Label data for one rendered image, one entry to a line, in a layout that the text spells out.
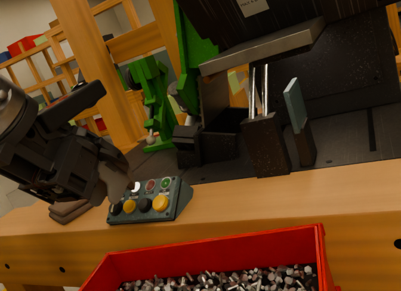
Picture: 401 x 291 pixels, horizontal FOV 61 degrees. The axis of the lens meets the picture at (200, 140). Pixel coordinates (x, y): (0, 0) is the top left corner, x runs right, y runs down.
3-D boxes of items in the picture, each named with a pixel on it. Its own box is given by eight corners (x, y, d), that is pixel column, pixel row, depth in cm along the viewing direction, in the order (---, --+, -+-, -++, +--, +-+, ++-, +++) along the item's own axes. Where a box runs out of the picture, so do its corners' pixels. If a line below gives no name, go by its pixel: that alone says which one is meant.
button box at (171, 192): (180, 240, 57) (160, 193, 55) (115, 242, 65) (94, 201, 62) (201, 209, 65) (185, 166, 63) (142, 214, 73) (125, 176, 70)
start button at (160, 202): (167, 211, 57) (163, 209, 56) (153, 212, 58) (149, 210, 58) (170, 195, 59) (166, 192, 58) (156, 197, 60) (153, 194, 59)
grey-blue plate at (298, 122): (312, 167, 58) (291, 90, 54) (301, 169, 59) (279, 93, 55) (318, 145, 66) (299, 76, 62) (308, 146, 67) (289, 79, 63)
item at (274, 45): (315, 52, 42) (309, 28, 41) (203, 84, 50) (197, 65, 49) (333, 21, 75) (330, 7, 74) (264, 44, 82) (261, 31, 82)
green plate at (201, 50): (219, 94, 69) (211, -20, 61) (183, 93, 72) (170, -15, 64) (236, 80, 78) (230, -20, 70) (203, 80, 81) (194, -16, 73)
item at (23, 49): (117, 142, 601) (59, 15, 539) (30, 163, 718) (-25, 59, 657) (133, 131, 646) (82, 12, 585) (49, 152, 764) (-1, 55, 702)
